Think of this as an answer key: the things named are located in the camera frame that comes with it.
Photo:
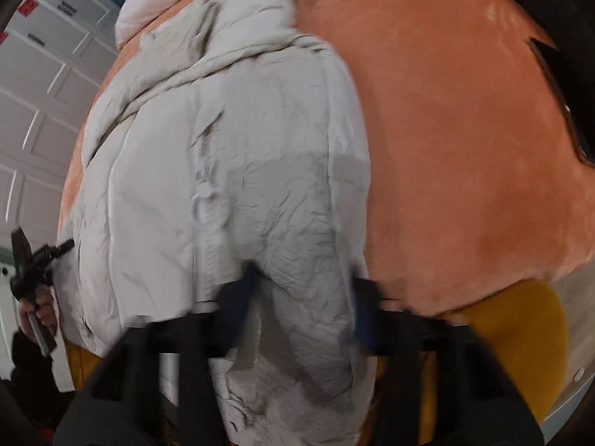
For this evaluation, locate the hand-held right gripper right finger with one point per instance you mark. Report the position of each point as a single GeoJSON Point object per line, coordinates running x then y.
{"type": "Point", "coordinates": [365, 318]}

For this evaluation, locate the red wardrobe sticker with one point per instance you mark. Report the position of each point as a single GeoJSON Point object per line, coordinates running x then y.
{"type": "Point", "coordinates": [28, 7]}

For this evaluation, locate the orange blanket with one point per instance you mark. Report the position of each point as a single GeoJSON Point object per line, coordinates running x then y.
{"type": "Point", "coordinates": [441, 148]}

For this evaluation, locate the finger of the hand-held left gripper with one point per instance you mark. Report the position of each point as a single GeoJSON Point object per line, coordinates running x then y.
{"type": "Point", "coordinates": [60, 247]}

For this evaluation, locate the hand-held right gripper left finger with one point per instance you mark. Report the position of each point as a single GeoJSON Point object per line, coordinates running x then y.
{"type": "Point", "coordinates": [236, 299]}

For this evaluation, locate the white cloth at table edge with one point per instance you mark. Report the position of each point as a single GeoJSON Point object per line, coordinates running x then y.
{"type": "Point", "coordinates": [139, 9]}

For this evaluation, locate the white wardrobe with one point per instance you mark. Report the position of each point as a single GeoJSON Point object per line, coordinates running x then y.
{"type": "Point", "coordinates": [46, 102]}

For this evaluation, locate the white puffer jacket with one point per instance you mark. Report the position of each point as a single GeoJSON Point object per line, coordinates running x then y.
{"type": "Point", "coordinates": [279, 172]}

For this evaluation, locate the person's left hand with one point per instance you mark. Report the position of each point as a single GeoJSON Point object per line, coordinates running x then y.
{"type": "Point", "coordinates": [45, 309]}

